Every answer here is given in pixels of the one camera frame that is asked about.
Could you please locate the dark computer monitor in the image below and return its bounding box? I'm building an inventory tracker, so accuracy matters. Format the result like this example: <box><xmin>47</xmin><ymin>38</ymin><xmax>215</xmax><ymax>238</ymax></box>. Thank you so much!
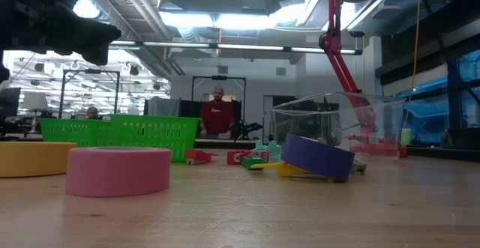
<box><xmin>0</xmin><ymin>87</ymin><xmax>22</xmax><ymax>118</ymax></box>

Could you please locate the red stapler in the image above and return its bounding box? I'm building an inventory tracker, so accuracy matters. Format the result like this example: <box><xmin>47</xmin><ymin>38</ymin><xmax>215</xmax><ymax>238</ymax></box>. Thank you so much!
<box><xmin>183</xmin><ymin>149</ymin><xmax>218</xmax><ymax>166</ymax></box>

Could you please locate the black partition screen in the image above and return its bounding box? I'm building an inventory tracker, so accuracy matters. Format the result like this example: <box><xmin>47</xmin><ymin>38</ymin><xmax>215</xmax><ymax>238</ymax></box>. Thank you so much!
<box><xmin>143</xmin><ymin>97</ymin><xmax>243</xmax><ymax>139</ymax></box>

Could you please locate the teal staple remover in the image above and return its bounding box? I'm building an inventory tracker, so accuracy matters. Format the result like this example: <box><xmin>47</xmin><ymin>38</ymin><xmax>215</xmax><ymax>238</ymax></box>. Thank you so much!
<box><xmin>251</xmin><ymin>139</ymin><xmax>283</xmax><ymax>163</ymax></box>

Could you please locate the green plastic basket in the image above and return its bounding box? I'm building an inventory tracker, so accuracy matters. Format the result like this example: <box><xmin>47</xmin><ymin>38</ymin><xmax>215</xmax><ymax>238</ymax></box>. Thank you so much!
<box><xmin>110</xmin><ymin>113</ymin><xmax>201</xmax><ymax>163</ymax></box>
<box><xmin>39</xmin><ymin>118</ymin><xmax>113</xmax><ymax>148</ymax></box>

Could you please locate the yellow stapler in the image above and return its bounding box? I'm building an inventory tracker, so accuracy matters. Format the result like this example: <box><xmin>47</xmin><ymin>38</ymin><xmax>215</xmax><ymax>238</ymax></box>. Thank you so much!
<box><xmin>250</xmin><ymin>161</ymin><xmax>301</xmax><ymax>178</ymax></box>

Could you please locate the yellow tape roll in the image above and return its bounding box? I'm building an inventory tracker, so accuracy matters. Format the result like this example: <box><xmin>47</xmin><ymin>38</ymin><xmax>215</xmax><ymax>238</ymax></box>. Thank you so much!
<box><xmin>0</xmin><ymin>141</ymin><xmax>78</xmax><ymax>178</ymax></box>

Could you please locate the long ceiling light strip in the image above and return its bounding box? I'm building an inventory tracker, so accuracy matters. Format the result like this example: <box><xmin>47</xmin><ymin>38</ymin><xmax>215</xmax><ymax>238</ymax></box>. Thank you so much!
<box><xmin>108</xmin><ymin>40</ymin><xmax>363</xmax><ymax>56</ymax></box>

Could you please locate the red green small box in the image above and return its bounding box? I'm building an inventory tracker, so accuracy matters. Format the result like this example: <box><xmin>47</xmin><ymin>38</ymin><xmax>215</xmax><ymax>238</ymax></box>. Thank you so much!
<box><xmin>226</xmin><ymin>150</ymin><xmax>270</xmax><ymax>166</ymax></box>

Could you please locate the red desk lamp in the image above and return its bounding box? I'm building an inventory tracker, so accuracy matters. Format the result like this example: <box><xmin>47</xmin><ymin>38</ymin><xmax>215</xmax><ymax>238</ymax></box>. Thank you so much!
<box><xmin>317</xmin><ymin>0</ymin><xmax>410</xmax><ymax>158</ymax></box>

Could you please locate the person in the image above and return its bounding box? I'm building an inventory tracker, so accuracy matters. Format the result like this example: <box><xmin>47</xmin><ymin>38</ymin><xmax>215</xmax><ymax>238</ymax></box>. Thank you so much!
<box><xmin>85</xmin><ymin>106</ymin><xmax>101</xmax><ymax>121</ymax></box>
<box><xmin>199</xmin><ymin>85</ymin><xmax>236</xmax><ymax>137</ymax></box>

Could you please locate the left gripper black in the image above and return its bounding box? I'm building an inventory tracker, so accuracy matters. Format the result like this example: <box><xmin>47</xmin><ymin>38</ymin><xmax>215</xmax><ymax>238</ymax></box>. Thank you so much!
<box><xmin>0</xmin><ymin>0</ymin><xmax>123</xmax><ymax>67</ymax></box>

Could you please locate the white table lamp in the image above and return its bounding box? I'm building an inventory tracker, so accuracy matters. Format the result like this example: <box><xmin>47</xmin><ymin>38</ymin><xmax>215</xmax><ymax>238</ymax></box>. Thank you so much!
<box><xmin>22</xmin><ymin>92</ymin><xmax>49</xmax><ymax>133</ymax></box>

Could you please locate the pink tape roll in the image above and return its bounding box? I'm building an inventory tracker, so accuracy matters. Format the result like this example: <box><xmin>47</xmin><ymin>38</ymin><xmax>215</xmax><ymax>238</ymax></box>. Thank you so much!
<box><xmin>65</xmin><ymin>146</ymin><xmax>173</xmax><ymax>199</ymax></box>

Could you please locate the pale green cup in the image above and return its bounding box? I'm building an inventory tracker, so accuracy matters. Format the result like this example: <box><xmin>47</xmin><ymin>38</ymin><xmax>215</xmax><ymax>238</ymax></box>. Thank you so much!
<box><xmin>400</xmin><ymin>127</ymin><xmax>413</xmax><ymax>147</ymax></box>

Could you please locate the grey cloth cover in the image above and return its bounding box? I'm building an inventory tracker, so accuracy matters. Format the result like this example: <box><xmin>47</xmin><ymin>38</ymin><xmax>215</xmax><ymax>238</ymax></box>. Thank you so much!
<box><xmin>147</xmin><ymin>96</ymin><xmax>182</xmax><ymax>118</ymax></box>

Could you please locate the clear plastic container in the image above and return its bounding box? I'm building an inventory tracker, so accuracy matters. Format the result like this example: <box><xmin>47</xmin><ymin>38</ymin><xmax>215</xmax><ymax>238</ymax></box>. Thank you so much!
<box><xmin>270</xmin><ymin>91</ymin><xmax>407</xmax><ymax>163</ymax></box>

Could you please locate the purple tape roll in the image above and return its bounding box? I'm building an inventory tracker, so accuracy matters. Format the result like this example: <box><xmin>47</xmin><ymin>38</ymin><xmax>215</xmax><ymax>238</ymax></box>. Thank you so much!
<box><xmin>280</xmin><ymin>133</ymin><xmax>356</xmax><ymax>184</ymax></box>

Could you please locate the bright ceiling light panel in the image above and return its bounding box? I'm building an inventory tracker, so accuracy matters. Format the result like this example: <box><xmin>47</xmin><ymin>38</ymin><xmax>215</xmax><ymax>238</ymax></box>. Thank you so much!
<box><xmin>157</xmin><ymin>10</ymin><xmax>314</xmax><ymax>31</ymax></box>

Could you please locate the black rig frame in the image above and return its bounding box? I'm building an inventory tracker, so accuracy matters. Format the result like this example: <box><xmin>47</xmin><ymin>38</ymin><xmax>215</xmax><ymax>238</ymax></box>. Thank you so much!
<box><xmin>191</xmin><ymin>75</ymin><xmax>248</xmax><ymax>140</ymax></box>
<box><xmin>58</xmin><ymin>69</ymin><xmax>122</xmax><ymax>120</ymax></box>

